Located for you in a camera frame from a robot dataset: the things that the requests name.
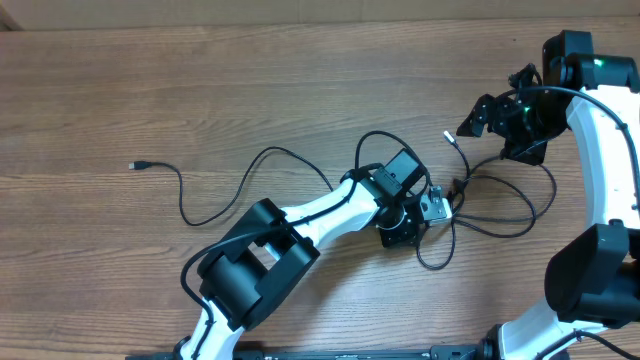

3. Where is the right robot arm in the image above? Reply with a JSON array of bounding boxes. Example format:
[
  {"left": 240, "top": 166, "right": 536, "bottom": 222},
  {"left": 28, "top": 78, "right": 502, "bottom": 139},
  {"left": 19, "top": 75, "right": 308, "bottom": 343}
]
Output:
[{"left": 447, "top": 30, "right": 639, "bottom": 359}]

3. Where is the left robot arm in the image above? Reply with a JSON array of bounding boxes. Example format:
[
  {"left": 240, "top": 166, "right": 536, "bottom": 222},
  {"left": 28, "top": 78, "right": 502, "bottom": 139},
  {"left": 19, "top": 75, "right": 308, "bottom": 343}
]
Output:
[{"left": 173, "top": 149, "right": 429, "bottom": 359}]

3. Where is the black USB cable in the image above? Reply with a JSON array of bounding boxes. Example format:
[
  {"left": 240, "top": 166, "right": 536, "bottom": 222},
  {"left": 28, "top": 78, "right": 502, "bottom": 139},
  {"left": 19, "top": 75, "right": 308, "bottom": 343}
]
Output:
[{"left": 128, "top": 130, "right": 426, "bottom": 227}]

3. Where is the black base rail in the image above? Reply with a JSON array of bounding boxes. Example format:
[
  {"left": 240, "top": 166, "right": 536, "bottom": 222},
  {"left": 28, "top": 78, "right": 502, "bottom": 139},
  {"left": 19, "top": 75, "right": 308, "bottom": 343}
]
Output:
[{"left": 231, "top": 344, "right": 493, "bottom": 360}]

